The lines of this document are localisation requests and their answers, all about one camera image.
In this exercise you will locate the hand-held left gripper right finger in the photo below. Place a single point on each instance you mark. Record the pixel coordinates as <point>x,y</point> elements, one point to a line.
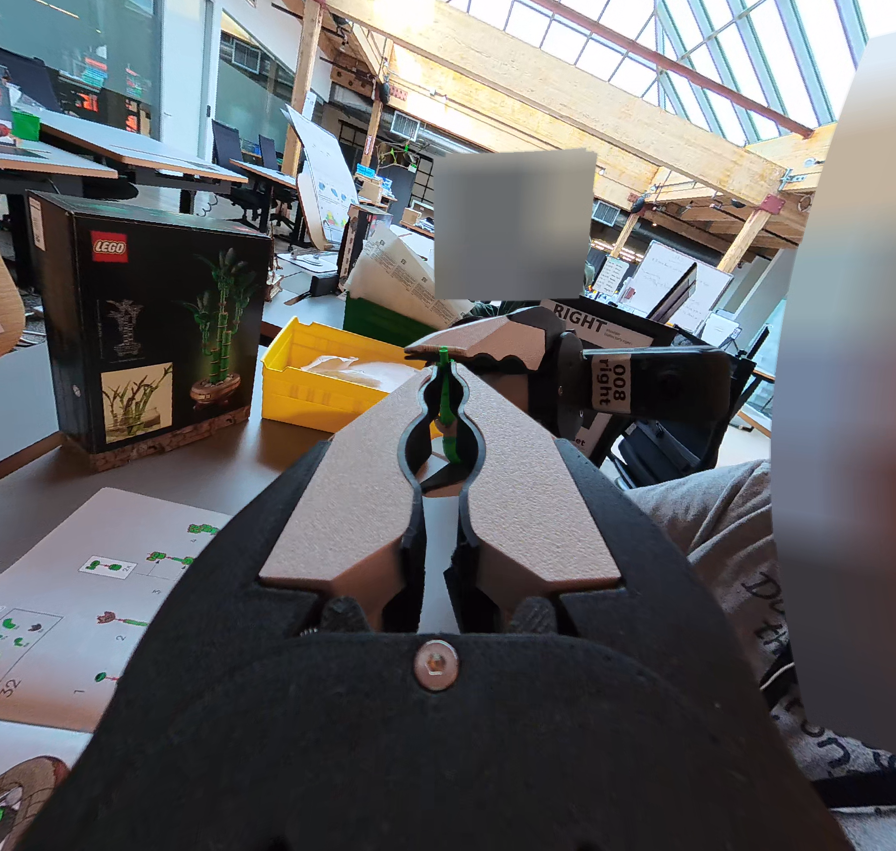
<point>539,508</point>

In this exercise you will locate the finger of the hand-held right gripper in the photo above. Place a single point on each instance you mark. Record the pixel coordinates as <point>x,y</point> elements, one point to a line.
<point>455,343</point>
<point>514,347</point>

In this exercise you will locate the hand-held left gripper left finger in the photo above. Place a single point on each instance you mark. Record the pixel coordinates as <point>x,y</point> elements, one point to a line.
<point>350,494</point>

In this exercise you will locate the green bamboo stem piece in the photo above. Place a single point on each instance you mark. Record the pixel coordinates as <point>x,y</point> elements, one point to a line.
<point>446,406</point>

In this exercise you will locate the green plastic bin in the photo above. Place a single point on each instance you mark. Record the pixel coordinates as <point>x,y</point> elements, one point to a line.
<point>378,322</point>

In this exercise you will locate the folded paper sheets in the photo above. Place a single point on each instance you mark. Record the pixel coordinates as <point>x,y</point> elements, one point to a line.
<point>392,270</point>

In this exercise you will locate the whiteboard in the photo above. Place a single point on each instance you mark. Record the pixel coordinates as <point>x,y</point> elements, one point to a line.
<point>665,277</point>

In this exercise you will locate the clear plastic bag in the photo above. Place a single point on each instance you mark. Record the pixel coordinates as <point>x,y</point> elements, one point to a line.
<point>350,369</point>

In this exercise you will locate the yellow plastic bin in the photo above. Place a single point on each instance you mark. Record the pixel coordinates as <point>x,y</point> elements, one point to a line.
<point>301,389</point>

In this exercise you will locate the dark standing box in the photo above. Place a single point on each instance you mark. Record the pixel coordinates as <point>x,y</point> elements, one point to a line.
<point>360,235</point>

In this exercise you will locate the person's grey printed sweatshirt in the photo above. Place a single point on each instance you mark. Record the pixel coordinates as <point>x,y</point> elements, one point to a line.
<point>714,536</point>

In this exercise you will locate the white poster board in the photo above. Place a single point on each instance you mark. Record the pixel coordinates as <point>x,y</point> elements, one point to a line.
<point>322,165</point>

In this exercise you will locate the black office chair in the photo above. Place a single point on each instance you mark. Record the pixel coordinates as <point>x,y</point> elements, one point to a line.
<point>269,158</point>
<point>227,151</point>

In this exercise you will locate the black bamboo-print box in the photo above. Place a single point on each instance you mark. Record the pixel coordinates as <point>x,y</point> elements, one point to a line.
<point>140,319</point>

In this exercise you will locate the building instruction booklet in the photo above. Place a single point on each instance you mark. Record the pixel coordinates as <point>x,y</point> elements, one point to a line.
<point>84,585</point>

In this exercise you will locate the white desk with wood edge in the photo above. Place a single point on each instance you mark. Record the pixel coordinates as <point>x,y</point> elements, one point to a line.
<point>140,147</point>
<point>42,158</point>

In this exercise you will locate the brown brick pot model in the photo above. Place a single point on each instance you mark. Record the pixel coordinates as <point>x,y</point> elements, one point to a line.
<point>31,795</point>

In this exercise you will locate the small green box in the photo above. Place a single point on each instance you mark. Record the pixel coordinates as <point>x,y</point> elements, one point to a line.
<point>25,126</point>

